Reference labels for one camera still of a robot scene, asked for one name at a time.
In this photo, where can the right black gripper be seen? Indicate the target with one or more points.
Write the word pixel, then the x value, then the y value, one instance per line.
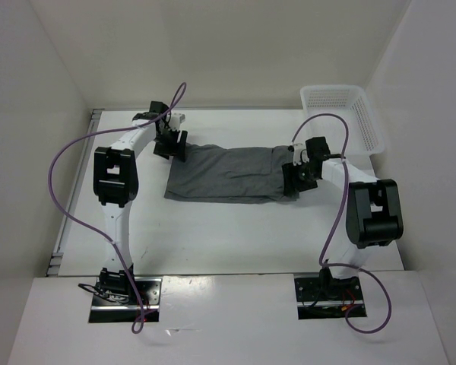
pixel 289 171

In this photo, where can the grey shorts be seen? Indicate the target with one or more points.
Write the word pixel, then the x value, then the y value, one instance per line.
pixel 214 174

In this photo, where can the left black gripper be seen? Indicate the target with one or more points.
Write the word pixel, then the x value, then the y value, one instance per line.
pixel 175 149

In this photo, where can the white plastic basket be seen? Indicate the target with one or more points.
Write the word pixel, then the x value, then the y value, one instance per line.
pixel 346 112

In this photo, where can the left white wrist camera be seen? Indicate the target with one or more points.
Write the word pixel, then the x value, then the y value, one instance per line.
pixel 175 120

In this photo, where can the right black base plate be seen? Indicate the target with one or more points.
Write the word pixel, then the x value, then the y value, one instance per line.
pixel 321 296

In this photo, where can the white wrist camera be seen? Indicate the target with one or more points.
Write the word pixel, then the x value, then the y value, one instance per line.
pixel 300 155
pixel 175 120

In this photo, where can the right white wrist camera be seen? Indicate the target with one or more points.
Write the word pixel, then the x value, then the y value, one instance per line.
pixel 300 155

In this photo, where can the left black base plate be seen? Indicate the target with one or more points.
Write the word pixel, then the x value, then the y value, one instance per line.
pixel 111 308

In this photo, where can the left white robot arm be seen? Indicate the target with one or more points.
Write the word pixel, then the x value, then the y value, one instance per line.
pixel 116 185

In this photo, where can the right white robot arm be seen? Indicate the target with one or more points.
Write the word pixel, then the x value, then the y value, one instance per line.
pixel 369 215

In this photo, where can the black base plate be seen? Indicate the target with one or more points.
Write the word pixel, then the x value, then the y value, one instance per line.
pixel 321 296
pixel 111 308

